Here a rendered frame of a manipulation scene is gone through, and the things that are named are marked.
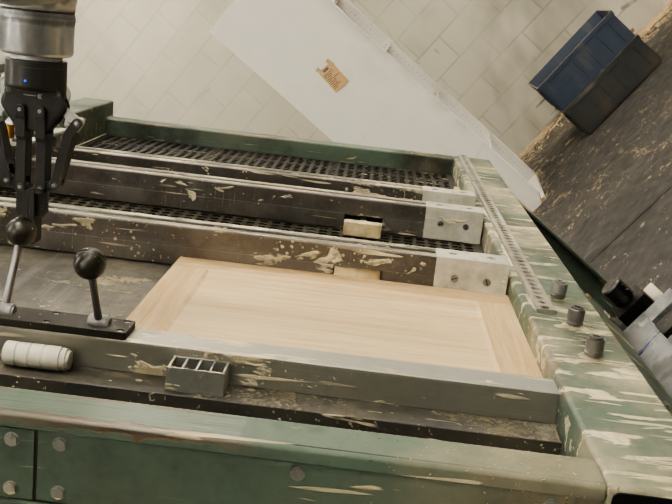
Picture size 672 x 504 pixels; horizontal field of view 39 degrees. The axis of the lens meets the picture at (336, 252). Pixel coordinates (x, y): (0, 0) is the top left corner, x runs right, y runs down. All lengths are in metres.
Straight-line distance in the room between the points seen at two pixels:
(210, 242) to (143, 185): 0.50
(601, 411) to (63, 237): 0.97
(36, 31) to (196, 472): 0.57
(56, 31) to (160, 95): 5.90
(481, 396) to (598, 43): 4.72
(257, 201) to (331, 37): 3.38
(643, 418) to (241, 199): 1.17
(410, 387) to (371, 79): 4.30
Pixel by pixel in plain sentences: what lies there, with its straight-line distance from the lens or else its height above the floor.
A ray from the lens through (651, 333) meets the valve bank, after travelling 1.52.
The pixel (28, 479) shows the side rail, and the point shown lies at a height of 1.32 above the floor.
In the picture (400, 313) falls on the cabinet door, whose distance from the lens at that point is 1.46.
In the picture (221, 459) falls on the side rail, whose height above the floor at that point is 1.20.
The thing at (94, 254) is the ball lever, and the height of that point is 1.43.
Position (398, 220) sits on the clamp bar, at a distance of 2.05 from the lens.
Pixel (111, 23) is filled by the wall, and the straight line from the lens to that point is 7.16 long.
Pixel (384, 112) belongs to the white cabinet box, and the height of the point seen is 1.01.
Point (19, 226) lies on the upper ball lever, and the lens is 1.25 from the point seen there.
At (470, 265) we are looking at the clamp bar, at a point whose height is 0.97.
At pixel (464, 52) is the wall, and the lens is 6.76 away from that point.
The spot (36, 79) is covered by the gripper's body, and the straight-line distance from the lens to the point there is 1.23.
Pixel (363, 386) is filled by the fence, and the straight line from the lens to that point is 1.16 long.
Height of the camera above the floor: 1.36
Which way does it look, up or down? 7 degrees down
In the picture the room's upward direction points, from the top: 49 degrees counter-clockwise
